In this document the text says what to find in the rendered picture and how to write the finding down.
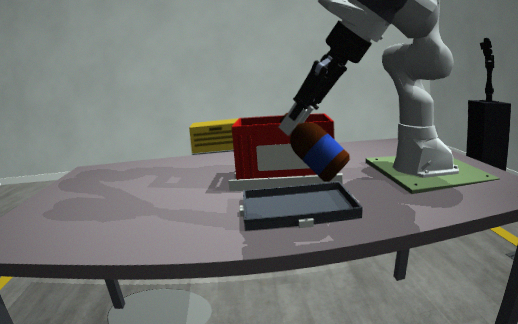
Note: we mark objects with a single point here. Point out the red crate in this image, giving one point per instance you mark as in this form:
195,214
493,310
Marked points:
264,151

